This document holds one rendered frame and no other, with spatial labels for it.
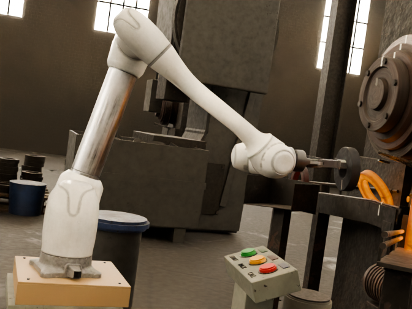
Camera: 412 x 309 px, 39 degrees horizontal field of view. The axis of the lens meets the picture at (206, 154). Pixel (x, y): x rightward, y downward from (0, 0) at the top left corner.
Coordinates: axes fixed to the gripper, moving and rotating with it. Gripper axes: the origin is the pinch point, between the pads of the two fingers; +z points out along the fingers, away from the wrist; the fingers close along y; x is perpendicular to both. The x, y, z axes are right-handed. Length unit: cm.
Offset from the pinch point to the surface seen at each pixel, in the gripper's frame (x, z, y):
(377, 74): 34.1, 17.1, -16.0
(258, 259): -21, -49, 57
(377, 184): -7.2, 19.8, -12.3
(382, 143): 8.4, 21.6, -15.0
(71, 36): 160, -111, -1012
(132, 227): -40, -64, -77
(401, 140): 10.1, 21.7, -2.7
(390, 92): 27.0, 16.8, -4.9
